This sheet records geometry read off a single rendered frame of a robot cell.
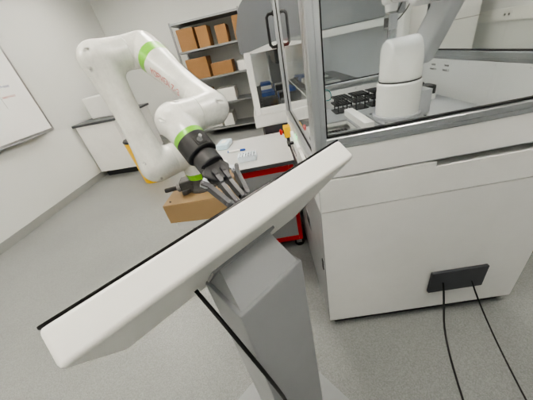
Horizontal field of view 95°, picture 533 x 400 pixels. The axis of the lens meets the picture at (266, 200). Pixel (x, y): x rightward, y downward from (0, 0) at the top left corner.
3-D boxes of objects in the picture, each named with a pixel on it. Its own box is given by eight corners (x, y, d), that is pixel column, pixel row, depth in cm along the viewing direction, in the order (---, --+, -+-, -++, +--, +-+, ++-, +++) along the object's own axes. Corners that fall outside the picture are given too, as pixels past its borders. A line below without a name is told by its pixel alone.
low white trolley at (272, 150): (234, 259, 196) (204, 176, 156) (238, 215, 249) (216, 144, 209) (305, 248, 193) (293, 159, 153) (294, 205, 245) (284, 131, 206)
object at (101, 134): (102, 178, 423) (57, 105, 359) (136, 152, 519) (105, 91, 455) (139, 172, 412) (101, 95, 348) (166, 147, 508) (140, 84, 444)
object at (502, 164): (320, 213, 95) (317, 181, 88) (289, 134, 182) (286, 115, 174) (578, 168, 90) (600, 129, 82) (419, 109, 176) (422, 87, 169)
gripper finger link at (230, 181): (216, 174, 70) (220, 171, 71) (241, 203, 68) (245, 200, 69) (218, 166, 67) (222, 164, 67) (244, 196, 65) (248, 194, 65)
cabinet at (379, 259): (329, 329, 137) (320, 215, 94) (300, 219, 224) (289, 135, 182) (508, 303, 131) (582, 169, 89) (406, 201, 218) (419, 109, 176)
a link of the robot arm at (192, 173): (178, 180, 117) (160, 143, 107) (205, 166, 125) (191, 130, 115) (189, 186, 108) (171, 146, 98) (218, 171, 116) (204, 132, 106)
